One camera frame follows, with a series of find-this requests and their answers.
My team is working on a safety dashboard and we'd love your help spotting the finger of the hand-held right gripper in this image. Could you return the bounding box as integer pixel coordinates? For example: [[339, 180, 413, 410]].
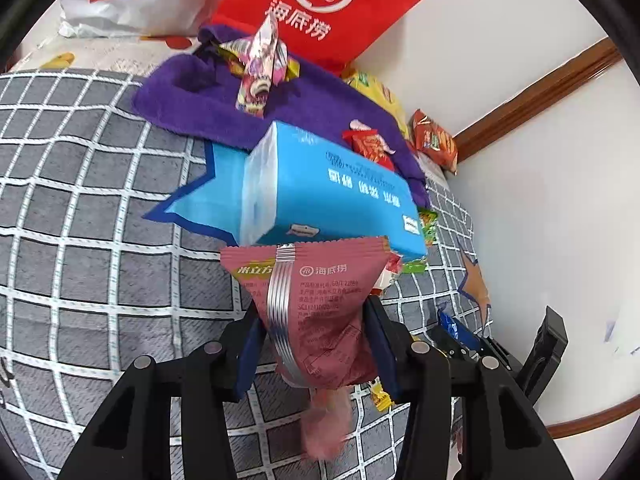
[[481, 337, 512, 362], [429, 327, 473, 362]]

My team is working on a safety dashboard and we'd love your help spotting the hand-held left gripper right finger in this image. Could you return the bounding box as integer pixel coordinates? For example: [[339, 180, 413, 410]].
[[364, 294, 561, 480]]

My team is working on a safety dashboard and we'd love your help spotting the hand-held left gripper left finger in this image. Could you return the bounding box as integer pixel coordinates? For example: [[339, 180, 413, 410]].
[[57, 310, 266, 480]]

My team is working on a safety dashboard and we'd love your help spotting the blue snack packet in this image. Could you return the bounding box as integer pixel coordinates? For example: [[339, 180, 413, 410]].
[[436, 309, 485, 356]]

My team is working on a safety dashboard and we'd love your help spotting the yellow triangular snack packet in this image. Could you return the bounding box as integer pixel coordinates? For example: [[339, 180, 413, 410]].
[[369, 379, 393, 413]]

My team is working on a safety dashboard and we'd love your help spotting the dark pink snack packet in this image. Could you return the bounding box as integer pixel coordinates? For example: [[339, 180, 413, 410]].
[[220, 236, 393, 391]]

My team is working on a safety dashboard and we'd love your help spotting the red and white snack packet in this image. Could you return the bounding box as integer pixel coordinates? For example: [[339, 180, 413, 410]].
[[372, 255, 405, 297]]

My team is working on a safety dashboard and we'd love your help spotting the purple cloth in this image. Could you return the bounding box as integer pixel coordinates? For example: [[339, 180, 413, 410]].
[[131, 24, 432, 211]]

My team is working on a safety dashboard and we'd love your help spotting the brown wooden baseboard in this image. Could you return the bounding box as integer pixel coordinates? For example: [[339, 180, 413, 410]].
[[545, 395, 632, 436]]

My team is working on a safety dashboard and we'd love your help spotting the green triangular snack packet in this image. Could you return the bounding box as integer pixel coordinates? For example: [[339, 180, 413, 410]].
[[400, 207, 441, 273]]

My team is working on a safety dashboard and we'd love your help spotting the blue tissue pack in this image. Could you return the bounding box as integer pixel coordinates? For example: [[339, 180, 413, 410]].
[[239, 121, 429, 263]]

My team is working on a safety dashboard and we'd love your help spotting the orange chip bag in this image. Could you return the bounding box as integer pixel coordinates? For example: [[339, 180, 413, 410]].
[[410, 109, 459, 175]]

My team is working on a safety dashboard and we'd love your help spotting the grey checked blanket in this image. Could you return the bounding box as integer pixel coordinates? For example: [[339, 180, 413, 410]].
[[0, 69, 493, 480]]

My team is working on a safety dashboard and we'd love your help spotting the yellow chip bag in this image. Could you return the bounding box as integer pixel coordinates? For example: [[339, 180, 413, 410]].
[[342, 67, 411, 141]]

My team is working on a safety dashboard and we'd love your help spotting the long pink cartoon snack packet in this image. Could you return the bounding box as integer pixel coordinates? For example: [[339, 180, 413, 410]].
[[235, 16, 291, 120]]

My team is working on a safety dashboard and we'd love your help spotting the red paper bag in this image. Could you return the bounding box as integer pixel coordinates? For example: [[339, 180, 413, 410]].
[[209, 0, 440, 73]]

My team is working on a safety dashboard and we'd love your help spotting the brown wooden door frame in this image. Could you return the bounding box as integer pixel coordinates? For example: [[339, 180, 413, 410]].
[[452, 37, 623, 162]]

